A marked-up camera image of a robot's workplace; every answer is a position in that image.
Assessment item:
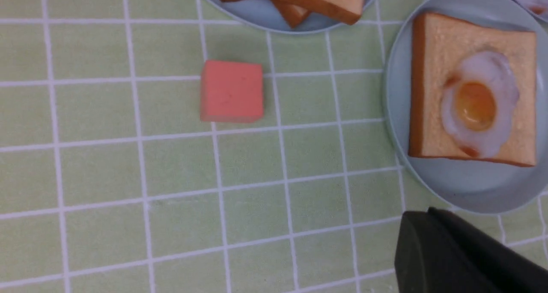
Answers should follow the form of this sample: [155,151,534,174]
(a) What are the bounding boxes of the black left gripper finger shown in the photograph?
[395,207,548,293]

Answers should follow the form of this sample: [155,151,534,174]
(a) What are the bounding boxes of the teal empty front plate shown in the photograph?
[382,0,548,214]

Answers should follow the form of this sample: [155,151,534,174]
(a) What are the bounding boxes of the salmon red cube block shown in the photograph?
[200,60,264,123]

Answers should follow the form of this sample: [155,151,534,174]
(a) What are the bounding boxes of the blue plate under bread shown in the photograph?
[207,0,374,35]

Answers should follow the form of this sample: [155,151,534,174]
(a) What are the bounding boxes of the green checkered tablecloth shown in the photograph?
[0,0,547,293]

